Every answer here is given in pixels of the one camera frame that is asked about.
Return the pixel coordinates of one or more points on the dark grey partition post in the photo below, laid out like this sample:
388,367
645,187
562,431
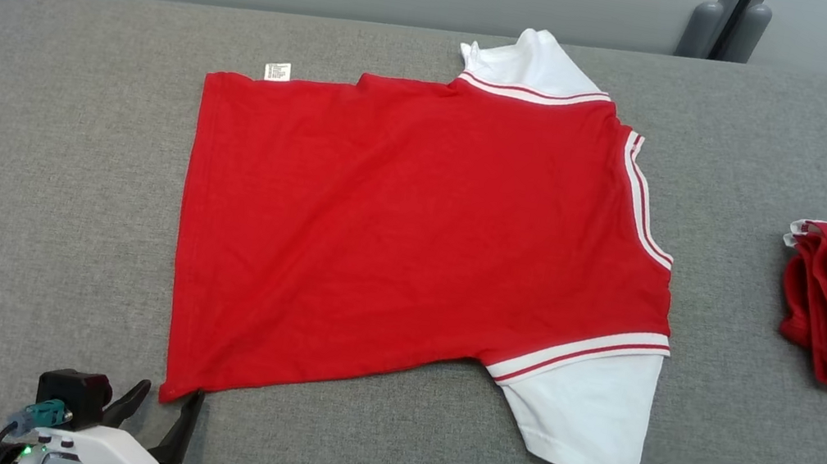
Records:
747,36

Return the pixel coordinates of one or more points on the teal left camera connector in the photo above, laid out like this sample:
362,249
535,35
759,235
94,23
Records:
46,414

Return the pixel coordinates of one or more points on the red white striped jersey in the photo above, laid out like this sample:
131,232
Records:
398,221

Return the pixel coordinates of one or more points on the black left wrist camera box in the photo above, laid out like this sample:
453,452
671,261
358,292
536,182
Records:
69,389

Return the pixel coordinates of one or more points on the light grey partition post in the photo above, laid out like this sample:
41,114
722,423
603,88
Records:
698,32

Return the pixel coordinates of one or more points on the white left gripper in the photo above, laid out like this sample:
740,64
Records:
96,456

